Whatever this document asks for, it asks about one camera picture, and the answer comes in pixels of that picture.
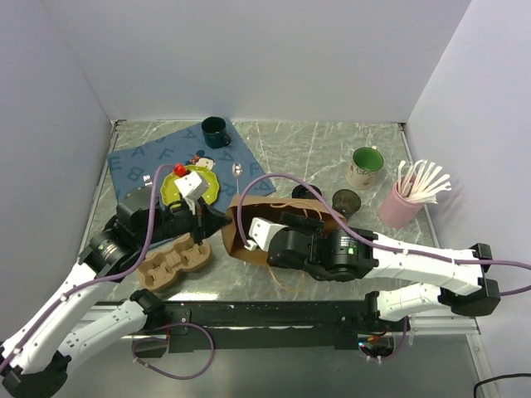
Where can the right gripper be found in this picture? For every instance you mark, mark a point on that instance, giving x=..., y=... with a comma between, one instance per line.
x=308, y=224

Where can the dark green mug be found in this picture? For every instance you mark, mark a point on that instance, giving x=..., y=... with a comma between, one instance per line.
x=214, y=130

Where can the blue letter placemat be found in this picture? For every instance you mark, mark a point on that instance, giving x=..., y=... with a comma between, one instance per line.
x=128, y=166

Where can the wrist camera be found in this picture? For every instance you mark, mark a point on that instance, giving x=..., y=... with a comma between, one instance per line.
x=261, y=234
x=191, y=186

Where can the white mug green inside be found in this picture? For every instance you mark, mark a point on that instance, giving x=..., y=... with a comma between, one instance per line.
x=366, y=163

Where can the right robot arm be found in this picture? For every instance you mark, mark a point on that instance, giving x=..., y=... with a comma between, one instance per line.
x=436, y=278

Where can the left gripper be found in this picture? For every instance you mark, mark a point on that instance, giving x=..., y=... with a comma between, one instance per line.
x=207, y=221

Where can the cardboard cup carrier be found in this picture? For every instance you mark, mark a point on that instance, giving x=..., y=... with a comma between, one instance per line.
x=161, y=268

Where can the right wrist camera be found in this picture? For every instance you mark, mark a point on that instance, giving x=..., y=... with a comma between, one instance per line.
x=261, y=234

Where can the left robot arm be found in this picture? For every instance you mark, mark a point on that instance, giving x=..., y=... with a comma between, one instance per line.
x=36, y=361

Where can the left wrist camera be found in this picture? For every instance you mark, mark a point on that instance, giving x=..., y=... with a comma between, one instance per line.
x=191, y=186

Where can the pink stirrer cup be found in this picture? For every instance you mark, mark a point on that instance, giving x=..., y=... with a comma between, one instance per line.
x=396, y=211

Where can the silver fork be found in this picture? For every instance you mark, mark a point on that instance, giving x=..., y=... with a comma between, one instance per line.
x=147, y=181

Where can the cartoon character coaster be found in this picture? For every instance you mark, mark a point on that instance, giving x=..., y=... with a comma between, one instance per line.
x=200, y=159

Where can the yellow dotted plate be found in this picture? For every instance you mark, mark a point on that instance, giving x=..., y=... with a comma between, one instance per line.
x=169, y=191

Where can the silver spoon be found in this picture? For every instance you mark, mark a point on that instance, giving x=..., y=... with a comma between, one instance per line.
x=237, y=172

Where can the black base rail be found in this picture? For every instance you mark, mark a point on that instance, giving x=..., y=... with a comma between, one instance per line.
x=194, y=325

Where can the brown paper bag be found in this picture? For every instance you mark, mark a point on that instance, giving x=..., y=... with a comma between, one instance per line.
x=243, y=210

